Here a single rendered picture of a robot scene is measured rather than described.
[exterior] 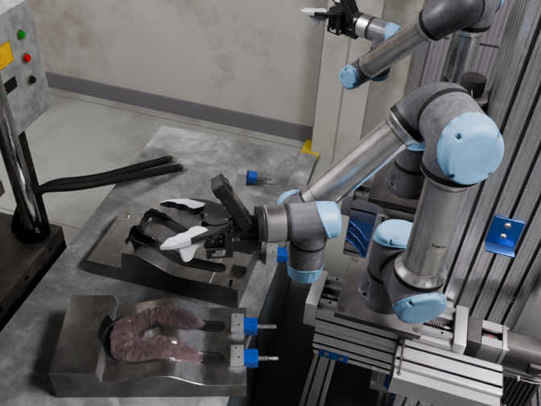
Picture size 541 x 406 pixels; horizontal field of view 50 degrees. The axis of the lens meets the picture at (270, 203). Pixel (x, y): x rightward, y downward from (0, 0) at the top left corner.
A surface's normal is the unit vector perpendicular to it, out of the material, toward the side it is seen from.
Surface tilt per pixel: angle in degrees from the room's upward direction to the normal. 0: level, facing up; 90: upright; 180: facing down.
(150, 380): 90
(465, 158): 83
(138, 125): 0
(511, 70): 90
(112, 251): 0
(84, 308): 0
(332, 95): 90
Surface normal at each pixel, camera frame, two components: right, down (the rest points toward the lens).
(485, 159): 0.15, 0.54
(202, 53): -0.30, 0.60
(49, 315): 0.05, -0.77
